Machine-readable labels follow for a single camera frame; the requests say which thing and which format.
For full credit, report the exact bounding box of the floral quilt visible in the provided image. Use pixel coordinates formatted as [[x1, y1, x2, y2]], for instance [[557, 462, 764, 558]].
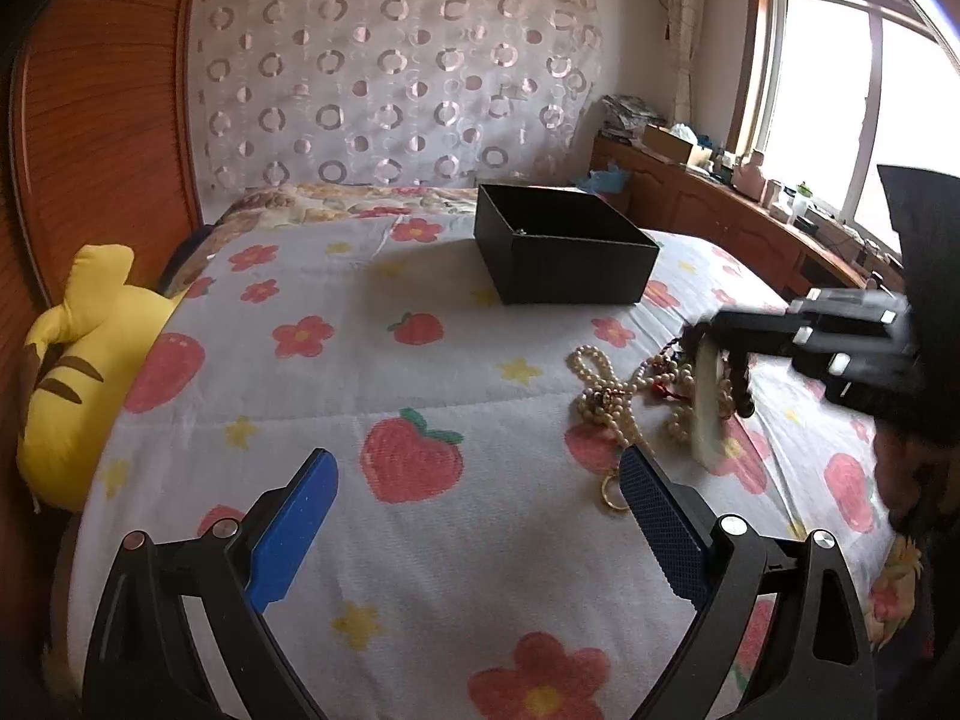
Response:
[[206, 181, 481, 241]]

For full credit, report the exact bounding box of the dark bead bracelet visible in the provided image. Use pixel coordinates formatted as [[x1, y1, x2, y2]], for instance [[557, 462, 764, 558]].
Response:
[[660, 337, 758, 421]]

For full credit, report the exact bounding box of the person's right hand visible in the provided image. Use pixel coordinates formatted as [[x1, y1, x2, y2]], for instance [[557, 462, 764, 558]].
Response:
[[872, 424, 960, 535]]

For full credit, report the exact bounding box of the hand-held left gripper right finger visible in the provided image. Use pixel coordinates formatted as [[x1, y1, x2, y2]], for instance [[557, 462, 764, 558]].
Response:
[[619, 442, 878, 720]]

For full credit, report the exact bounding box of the red bead bracelet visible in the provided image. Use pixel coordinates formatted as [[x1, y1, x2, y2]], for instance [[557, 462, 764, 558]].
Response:
[[637, 356, 698, 407]]

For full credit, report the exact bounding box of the strawberry print blanket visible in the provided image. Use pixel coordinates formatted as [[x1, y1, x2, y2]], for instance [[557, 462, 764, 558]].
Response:
[[56, 214, 923, 720]]

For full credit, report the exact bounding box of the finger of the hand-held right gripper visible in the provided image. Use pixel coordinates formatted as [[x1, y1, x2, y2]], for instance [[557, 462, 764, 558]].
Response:
[[686, 307, 807, 362]]

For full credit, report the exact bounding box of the lace window curtain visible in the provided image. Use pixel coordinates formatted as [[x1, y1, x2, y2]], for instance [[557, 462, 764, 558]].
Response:
[[664, 0, 717, 128]]

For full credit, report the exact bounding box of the stack of newspapers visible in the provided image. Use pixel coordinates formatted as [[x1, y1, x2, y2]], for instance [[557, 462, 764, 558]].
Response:
[[600, 94, 665, 143]]

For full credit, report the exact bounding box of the yellow plush toy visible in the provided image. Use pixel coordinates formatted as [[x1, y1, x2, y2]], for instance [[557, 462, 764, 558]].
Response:
[[16, 244, 181, 515]]

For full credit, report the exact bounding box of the black box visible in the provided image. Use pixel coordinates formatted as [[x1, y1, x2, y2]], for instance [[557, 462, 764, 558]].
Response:
[[474, 184, 661, 306]]

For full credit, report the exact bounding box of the gold ring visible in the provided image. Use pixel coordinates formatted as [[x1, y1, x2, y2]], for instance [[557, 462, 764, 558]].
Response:
[[598, 474, 635, 515]]

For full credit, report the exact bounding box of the pearl necklace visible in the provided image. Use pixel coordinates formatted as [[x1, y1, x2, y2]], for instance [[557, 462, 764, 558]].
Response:
[[568, 343, 740, 466]]

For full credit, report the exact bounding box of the pale white ornament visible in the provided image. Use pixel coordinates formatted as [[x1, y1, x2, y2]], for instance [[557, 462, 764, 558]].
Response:
[[690, 343, 734, 470]]

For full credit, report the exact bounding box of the cardboard box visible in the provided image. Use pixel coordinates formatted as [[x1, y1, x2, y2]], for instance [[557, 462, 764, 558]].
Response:
[[643, 124, 702, 166]]

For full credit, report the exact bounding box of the circle pattern curtain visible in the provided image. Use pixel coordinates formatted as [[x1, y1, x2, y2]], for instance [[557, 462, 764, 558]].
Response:
[[187, 0, 605, 192]]

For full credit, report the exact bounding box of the window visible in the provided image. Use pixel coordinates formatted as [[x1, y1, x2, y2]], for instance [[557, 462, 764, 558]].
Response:
[[731, 0, 960, 256]]

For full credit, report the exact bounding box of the wooden cabinet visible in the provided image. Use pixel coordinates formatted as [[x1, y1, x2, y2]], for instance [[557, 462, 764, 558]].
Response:
[[589, 135, 908, 301]]

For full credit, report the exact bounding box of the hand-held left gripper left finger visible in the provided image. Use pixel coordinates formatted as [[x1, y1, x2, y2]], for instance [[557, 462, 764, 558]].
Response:
[[81, 448, 340, 720]]

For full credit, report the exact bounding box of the blue plastic bag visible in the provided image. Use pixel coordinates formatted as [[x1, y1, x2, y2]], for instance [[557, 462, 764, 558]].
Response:
[[577, 165, 627, 196]]

